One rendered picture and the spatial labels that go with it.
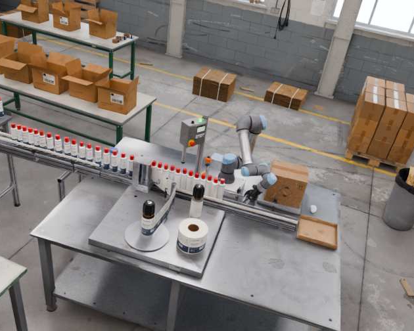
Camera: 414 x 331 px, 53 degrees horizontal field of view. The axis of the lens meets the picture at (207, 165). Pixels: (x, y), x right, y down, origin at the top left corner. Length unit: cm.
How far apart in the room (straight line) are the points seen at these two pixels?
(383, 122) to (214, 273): 388
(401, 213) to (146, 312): 306
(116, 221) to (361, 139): 404
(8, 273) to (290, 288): 178
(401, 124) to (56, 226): 460
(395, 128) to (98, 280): 430
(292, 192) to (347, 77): 506
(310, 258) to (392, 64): 554
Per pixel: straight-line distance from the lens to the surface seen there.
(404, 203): 502
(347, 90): 830
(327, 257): 318
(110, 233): 294
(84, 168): 359
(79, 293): 347
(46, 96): 504
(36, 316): 367
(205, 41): 870
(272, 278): 288
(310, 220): 344
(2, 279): 288
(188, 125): 304
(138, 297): 342
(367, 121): 605
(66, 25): 732
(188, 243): 277
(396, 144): 619
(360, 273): 445
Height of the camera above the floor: 290
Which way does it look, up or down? 33 degrees down
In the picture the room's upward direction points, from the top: 9 degrees clockwise
